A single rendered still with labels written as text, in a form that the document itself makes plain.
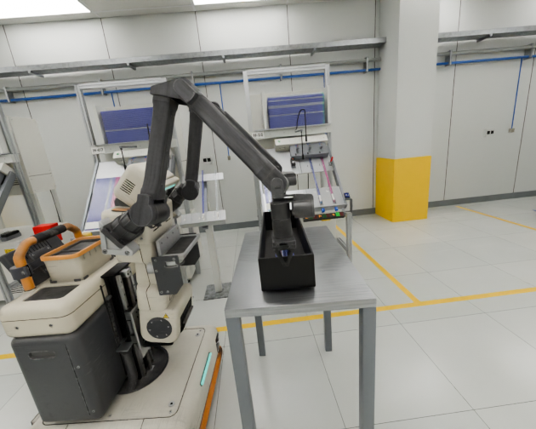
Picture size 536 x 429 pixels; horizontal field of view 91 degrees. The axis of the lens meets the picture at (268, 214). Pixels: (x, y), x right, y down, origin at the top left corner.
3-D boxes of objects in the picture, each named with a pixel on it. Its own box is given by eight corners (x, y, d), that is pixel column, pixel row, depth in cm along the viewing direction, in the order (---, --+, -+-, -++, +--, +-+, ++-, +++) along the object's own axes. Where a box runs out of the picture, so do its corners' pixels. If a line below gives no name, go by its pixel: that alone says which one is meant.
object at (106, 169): (172, 188, 231) (169, 185, 227) (95, 196, 228) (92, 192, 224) (173, 158, 246) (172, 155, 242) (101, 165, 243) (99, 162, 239)
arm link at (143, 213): (166, 84, 84) (146, 71, 74) (206, 90, 82) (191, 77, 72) (147, 220, 89) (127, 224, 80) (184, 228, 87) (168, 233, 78)
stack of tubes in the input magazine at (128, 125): (166, 138, 235) (160, 105, 228) (107, 143, 233) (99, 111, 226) (170, 138, 247) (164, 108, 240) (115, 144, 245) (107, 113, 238)
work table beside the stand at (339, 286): (253, 494, 99) (224, 310, 78) (259, 351, 166) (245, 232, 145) (373, 487, 97) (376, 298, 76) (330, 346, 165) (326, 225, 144)
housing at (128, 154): (173, 163, 246) (168, 152, 233) (120, 168, 243) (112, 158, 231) (173, 156, 249) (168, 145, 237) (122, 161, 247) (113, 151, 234)
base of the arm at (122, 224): (120, 219, 91) (98, 230, 79) (135, 203, 89) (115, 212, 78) (139, 236, 92) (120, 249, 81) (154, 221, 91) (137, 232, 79)
